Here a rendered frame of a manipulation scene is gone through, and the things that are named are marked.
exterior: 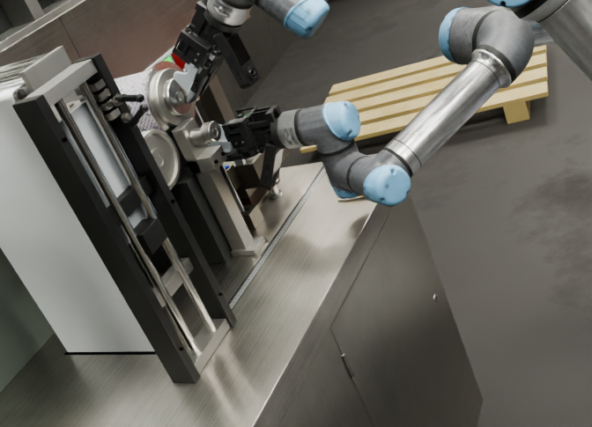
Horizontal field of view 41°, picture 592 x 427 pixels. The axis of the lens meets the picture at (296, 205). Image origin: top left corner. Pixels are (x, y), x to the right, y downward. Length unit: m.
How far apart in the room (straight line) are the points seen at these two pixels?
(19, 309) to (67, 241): 0.31
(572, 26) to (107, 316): 0.93
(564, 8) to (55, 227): 0.89
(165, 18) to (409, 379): 1.11
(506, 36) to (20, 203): 0.93
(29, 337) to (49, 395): 0.19
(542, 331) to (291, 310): 1.32
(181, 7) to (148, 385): 1.15
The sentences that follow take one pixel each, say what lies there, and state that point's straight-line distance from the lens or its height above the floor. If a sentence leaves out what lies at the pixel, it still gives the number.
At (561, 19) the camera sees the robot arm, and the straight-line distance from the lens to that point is 1.22.
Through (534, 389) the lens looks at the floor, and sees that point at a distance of 2.43.
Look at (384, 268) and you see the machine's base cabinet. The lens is 1.71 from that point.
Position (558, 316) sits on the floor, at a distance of 2.65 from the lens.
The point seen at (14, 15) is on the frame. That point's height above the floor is 1.48.
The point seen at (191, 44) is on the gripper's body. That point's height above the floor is 1.35.
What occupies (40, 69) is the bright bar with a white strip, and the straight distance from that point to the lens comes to 1.33.
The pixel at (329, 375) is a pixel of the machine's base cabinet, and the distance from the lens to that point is 1.48.
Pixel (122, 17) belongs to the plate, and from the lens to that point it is 2.04.
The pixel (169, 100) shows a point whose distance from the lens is 1.56.
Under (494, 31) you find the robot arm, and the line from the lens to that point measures 1.58.
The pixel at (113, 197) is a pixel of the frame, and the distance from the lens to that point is 1.25.
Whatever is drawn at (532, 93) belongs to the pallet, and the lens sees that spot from 3.86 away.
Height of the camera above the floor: 1.66
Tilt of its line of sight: 26 degrees down
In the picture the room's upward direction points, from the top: 23 degrees counter-clockwise
